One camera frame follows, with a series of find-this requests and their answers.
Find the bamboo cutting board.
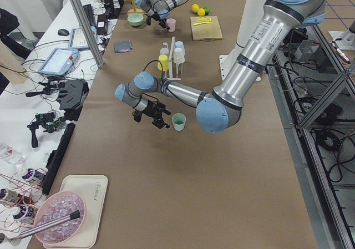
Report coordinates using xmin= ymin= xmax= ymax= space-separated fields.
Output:
xmin=190 ymin=16 xmax=223 ymax=41

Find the light blue cup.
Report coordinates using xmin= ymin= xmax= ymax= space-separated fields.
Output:
xmin=175 ymin=40 xmax=186 ymax=54

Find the beige tray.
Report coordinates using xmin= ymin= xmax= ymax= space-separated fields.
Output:
xmin=43 ymin=175 xmax=108 ymax=248

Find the grey cup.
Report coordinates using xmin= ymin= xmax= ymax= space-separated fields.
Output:
xmin=160 ymin=47 xmax=170 ymax=56

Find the green cup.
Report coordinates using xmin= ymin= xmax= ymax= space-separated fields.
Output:
xmin=171 ymin=113 xmax=186 ymax=131

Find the yellow plastic knife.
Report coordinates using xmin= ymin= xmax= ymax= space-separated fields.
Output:
xmin=193 ymin=21 xmax=213 ymax=26

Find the pink bowl of ice cubes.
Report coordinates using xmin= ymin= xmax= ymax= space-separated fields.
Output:
xmin=34 ymin=191 xmax=85 ymax=245

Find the green lime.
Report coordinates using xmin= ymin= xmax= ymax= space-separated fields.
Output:
xmin=204 ymin=7 xmax=210 ymax=15

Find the white cup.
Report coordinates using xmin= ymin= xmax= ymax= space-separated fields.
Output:
xmin=173 ymin=48 xmax=185 ymax=64

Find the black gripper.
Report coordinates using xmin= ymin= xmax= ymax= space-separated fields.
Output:
xmin=146 ymin=12 xmax=170 ymax=30
xmin=132 ymin=99 xmax=171 ymax=129

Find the metal muddler stick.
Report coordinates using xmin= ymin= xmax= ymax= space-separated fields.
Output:
xmin=18 ymin=210 xmax=80 ymax=238

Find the black computer mouse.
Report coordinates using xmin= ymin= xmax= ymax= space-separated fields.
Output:
xmin=57 ymin=29 xmax=70 ymax=36

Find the blue teach pendant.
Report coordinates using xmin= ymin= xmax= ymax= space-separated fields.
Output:
xmin=68 ymin=28 xmax=89 ymax=50
xmin=38 ymin=48 xmax=79 ymax=76

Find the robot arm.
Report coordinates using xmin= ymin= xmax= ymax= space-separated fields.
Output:
xmin=135 ymin=0 xmax=188 ymax=30
xmin=115 ymin=0 xmax=326 ymax=133

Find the white wire cup holder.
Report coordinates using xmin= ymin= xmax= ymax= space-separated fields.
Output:
xmin=162 ymin=37 xmax=184 ymax=80

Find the mint green bowl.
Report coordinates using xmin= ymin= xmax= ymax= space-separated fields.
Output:
xmin=127 ymin=13 xmax=144 ymax=27

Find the yellow cup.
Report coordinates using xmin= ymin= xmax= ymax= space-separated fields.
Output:
xmin=157 ymin=54 xmax=169 ymax=72

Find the whole yellow lemon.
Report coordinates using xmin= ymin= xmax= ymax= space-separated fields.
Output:
xmin=191 ymin=3 xmax=200 ymax=14

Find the grey folded cloth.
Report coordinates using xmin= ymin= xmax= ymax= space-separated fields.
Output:
xmin=114 ymin=40 xmax=132 ymax=53

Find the pink cup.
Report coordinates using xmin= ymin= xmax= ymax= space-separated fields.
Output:
xmin=166 ymin=18 xmax=176 ymax=32

